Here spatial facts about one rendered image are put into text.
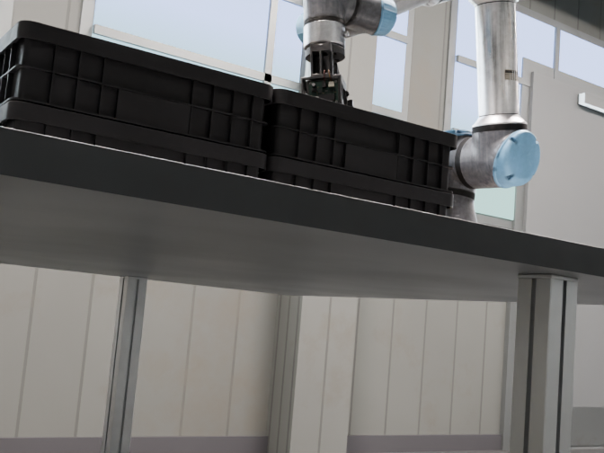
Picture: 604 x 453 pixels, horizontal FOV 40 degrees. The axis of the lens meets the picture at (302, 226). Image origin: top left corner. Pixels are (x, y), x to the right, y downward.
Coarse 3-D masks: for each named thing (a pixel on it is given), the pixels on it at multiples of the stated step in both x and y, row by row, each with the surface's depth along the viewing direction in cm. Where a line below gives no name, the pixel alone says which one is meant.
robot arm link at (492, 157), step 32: (480, 0) 175; (512, 0) 174; (480, 32) 176; (512, 32) 174; (480, 64) 176; (512, 64) 174; (480, 96) 177; (512, 96) 174; (480, 128) 175; (512, 128) 173; (480, 160) 175; (512, 160) 171
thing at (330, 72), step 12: (312, 48) 144; (324, 48) 144; (336, 48) 146; (312, 60) 144; (324, 60) 146; (336, 60) 151; (312, 72) 144; (324, 72) 144; (312, 84) 143; (324, 84) 143; (336, 84) 143; (324, 96) 142; (336, 96) 143
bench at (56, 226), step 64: (0, 128) 68; (0, 192) 79; (64, 192) 75; (128, 192) 74; (192, 192) 78; (256, 192) 82; (320, 192) 87; (0, 256) 190; (64, 256) 170; (128, 256) 153; (192, 256) 140; (256, 256) 129; (320, 256) 119; (384, 256) 111; (448, 256) 104; (512, 256) 104; (576, 256) 111; (128, 320) 232; (128, 384) 231; (128, 448) 230; (512, 448) 117
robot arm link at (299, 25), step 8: (400, 0) 174; (408, 0) 176; (416, 0) 178; (424, 0) 180; (432, 0) 183; (440, 0) 183; (448, 0) 185; (400, 8) 175; (408, 8) 178; (296, 24) 168
